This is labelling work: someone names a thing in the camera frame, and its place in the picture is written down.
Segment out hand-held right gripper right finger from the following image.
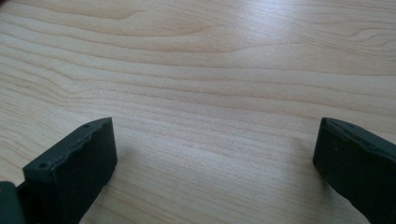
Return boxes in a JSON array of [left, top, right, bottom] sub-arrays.
[[312, 117, 396, 224]]

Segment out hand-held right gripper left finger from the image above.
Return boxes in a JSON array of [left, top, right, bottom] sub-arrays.
[[21, 117, 119, 224]]

